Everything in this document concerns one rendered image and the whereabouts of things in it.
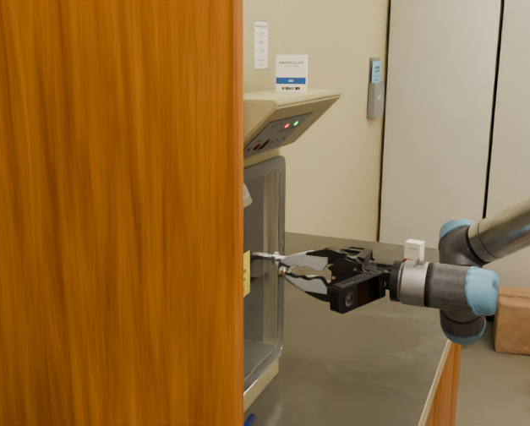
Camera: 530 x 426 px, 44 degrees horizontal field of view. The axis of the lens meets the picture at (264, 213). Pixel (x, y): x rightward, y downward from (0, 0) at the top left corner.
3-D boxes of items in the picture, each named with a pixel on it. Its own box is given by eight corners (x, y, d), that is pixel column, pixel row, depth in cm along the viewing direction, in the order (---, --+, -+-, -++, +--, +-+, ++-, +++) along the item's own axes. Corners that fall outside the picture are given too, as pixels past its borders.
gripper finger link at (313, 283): (290, 280, 122) (338, 283, 119) (278, 290, 117) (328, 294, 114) (289, 264, 122) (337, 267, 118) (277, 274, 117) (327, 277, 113)
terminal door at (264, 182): (209, 428, 105) (205, 181, 95) (279, 351, 132) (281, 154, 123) (213, 428, 104) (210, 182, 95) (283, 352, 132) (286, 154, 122)
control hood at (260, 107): (200, 168, 94) (199, 97, 92) (281, 142, 123) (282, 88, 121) (275, 174, 90) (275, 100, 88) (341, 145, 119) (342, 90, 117)
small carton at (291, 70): (275, 92, 107) (275, 54, 106) (277, 90, 112) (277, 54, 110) (306, 92, 106) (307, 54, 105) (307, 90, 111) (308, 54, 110)
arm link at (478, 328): (483, 292, 122) (483, 263, 114) (487, 349, 116) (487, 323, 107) (439, 292, 124) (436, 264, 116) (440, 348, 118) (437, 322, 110)
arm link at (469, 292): (494, 328, 107) (494, 304, 100) (425, 318, 111) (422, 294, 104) (499, 286, 110) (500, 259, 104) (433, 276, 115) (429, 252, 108)
